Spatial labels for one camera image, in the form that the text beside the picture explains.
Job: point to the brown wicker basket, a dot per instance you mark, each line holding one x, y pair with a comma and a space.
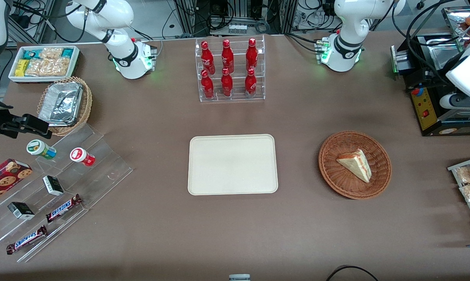
332, 168

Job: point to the black food warmer machine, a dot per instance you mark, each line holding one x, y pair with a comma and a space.
424, 113

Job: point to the white power strip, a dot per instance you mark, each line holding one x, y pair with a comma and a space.
237, 28

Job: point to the aluminium foil tray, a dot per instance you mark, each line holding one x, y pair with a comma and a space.
61, 103

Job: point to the snickers chocolate bar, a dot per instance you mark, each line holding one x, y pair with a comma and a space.
63, 208
25, 240

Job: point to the white plastic snack bin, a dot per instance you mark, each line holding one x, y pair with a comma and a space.
76, 62

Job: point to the teal snack pack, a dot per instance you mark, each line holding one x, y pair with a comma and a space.
67, 52
31, 54

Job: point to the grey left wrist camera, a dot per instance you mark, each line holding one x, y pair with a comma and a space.
459, 100

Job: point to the red cookie box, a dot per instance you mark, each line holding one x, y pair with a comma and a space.
2, 181

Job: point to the yellow snack pack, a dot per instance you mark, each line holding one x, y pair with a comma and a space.
22, 68

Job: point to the green lid snack cup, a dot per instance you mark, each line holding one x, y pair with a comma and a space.
37, 147

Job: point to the beige plastic tray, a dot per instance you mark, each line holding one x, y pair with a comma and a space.
232, 164

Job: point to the steel food pan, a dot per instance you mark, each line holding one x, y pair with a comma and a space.
440, 54

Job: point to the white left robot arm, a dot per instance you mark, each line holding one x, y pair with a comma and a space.
346, 23

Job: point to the triangle sandwich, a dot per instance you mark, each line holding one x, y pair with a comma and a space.
356, 166

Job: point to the clear acrylic bottle rack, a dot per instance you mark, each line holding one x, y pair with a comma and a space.
236, 95

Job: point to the red cola bottle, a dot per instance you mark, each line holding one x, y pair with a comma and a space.
207, 86
227, 85
251, 85
227, 56
251, 54
208, 58

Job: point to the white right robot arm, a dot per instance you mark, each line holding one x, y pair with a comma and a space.
121, 17

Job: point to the clear cracker bag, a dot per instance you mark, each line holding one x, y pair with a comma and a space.
37, 67
51, 53
59, 66

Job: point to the light wicker basket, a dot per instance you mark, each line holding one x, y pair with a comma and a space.
86, 105

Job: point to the small black box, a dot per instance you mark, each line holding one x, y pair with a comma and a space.
20, 210
53, 185

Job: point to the clear acrylic stepped display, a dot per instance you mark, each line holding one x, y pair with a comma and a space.
98, 171

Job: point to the red snack cup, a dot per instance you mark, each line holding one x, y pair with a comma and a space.
79, 155

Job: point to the small grey device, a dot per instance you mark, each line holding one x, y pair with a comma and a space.
239, 277

